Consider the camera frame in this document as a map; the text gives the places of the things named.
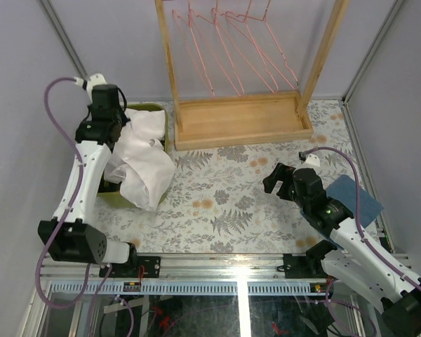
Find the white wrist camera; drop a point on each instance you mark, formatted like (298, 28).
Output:
(93, 80)
(309, 161)

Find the wooden clothes rack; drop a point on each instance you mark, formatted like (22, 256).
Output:
(306, 30)

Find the pink wire hanger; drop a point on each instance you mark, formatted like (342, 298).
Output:
(193, 44)

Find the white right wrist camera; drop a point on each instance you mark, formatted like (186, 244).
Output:
(309, 161)

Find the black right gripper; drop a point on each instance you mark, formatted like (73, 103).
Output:
(270, 181)

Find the pink hanger of black shirt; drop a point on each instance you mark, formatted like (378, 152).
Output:
(244, 55)

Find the pink hanger of white shirt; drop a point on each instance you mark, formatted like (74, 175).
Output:
(253, 24)

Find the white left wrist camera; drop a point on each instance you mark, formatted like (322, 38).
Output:
(93, 80)

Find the grey slotted cable duct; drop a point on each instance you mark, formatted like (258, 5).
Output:
(279, 288)

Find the pink hanger of plaid shirt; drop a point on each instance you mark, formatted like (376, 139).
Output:
(211, 42)

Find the folded blue cloth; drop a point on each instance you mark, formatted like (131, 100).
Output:
(343, 189)

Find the aluminium front frame rail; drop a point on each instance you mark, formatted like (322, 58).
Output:
(189, 267)

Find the white shirt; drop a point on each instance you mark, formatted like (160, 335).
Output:
(144, 158)

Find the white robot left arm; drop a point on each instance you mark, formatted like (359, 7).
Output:
(69, 235)

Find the olive green plastic basket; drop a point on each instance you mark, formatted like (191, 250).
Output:
(112, 198)

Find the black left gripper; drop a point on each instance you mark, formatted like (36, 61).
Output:
(116, 117)

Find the floral patterned tablecloth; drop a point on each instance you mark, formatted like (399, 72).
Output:
(217, 204)

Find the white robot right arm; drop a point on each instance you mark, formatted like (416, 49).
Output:
(349, 253)

